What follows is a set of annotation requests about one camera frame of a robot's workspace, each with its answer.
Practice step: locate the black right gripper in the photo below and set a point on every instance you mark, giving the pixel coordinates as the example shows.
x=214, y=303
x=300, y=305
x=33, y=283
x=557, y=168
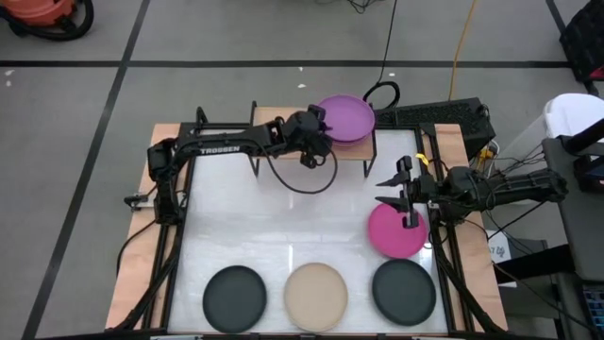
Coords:
x=424, y=191

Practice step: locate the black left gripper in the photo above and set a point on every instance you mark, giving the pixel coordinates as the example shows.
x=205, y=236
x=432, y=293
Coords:
x=304, y=134

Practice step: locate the purple round plate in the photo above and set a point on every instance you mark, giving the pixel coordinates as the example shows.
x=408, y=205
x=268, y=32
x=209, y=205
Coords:
x=351, y=142
x=348, y=117

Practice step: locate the magenta round plate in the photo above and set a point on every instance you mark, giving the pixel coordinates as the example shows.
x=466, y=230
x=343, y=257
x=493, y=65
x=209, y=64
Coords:
x=391, y=236

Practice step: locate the beige round plate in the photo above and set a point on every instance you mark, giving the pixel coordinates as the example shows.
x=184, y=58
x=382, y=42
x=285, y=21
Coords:
x=315, y=297

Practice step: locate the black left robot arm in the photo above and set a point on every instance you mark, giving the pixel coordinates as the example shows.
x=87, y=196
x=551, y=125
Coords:
x=217, y=147

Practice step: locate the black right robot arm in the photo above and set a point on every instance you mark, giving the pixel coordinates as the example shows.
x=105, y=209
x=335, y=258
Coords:
x=509, y=186

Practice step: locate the yellow tape tag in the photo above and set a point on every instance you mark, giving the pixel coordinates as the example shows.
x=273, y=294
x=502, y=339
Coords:
x=423, y=159

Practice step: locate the dark grey round plate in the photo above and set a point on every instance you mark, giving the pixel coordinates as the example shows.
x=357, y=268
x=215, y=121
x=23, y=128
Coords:
x=234, y=300
x=404, y=293

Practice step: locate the white paper label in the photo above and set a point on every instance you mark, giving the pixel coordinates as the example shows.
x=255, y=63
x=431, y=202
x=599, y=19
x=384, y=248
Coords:
x=500, y=245

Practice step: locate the grey desk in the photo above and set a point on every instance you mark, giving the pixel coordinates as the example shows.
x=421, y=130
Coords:
x=575, y=222

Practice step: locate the white seat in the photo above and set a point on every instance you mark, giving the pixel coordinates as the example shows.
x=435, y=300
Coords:
x=573, y=113

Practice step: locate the black clamp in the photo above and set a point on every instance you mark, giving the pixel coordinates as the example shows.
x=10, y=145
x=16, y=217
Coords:
x=137, y=200

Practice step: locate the black chair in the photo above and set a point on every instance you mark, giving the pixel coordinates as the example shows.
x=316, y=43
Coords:
x=585, y=42

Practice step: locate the orange vacuum cleaner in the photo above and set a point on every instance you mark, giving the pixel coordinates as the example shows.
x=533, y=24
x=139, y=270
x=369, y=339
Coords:
x=38, y=11

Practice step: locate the black metal table frame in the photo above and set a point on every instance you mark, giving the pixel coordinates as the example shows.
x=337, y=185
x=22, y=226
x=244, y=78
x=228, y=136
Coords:
x=167, y=264

